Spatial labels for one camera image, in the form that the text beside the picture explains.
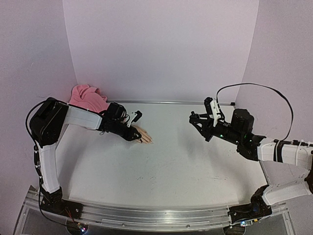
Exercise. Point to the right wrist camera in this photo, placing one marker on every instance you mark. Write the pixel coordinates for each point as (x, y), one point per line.
(213, 110)

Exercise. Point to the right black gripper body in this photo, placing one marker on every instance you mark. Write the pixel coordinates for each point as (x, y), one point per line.
(210, 127)

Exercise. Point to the pink hoodie sleeve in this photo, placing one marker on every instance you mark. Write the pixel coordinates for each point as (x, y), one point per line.
(87, 97)

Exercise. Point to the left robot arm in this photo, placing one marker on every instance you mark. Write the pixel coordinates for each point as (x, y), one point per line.
(45, 124)

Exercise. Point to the mannequin hand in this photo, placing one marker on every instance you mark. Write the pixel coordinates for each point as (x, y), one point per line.
(145, 138)

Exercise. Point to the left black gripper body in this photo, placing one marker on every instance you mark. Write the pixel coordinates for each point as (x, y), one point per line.
(116, 129)

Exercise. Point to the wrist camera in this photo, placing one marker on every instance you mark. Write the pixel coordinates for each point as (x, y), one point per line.
(133, 117)
(213, 110)

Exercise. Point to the black nail polish bottle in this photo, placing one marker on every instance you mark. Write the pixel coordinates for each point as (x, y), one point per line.
(193, 115)

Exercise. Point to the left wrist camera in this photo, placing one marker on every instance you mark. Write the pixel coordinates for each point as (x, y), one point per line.
(133, 117)

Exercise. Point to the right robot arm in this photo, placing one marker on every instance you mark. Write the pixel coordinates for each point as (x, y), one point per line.
(260, 149)

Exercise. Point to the aluminium front rail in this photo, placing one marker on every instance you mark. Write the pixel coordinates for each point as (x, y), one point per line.
(37, 218)

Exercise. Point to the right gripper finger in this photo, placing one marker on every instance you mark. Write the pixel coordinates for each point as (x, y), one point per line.
(199, 118)
(200, 127)

